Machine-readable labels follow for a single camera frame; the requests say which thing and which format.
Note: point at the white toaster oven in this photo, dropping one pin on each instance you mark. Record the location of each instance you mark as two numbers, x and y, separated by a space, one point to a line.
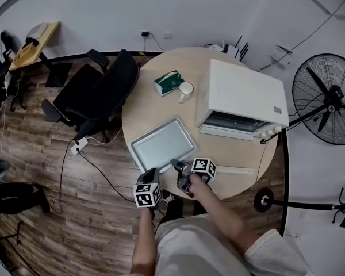
241 91

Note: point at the person's dark shoe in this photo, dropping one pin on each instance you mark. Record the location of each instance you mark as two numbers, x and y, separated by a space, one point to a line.
174 209

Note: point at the white power strip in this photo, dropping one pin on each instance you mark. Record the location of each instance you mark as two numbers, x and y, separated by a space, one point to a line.
79 146

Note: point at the green tissue pack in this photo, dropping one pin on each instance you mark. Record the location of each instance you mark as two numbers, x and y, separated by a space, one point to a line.
166 82

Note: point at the black bag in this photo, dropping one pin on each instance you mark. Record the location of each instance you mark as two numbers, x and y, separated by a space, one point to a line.
14 195

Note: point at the small wooden desk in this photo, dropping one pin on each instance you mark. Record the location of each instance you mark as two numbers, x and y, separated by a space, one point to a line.
31 49

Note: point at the black plug adapter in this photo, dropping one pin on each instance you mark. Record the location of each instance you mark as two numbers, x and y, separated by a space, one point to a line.
145 34

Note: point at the pile of clothes and bags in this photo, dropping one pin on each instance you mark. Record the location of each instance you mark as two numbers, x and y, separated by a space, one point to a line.
0 68

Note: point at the person's left forearm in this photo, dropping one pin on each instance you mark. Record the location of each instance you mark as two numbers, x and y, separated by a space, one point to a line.
143 240

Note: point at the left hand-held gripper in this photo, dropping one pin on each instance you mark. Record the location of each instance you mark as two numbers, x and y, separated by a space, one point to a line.
146 195

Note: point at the white router with black antennas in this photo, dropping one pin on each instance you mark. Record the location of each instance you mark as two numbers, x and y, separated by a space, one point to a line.
235 50

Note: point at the white flat bar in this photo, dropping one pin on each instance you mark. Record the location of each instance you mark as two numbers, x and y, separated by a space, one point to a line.
235 170

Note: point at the person's white shirt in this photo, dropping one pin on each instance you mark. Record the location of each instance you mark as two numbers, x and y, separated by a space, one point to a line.
201 249

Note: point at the person's right forearm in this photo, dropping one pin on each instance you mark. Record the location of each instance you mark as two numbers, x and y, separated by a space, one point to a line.
218 208

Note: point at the black office chair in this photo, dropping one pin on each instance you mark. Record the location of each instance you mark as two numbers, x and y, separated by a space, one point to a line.
95 96

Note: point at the silver metal baking tray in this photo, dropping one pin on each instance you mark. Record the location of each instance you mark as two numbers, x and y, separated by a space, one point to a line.
162 145

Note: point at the white wall socket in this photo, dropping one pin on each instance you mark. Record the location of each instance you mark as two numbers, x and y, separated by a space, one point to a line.
168 35

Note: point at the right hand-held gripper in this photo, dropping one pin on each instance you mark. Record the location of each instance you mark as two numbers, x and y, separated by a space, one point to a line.
202 168

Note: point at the white box on floor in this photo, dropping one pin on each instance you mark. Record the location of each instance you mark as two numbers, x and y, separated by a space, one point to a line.
281 55

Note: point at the white mug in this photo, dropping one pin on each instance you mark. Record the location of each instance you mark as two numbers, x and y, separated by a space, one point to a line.
185 90

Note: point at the black pedestal fan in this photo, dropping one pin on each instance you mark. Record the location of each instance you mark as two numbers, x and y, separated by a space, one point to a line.
327 96

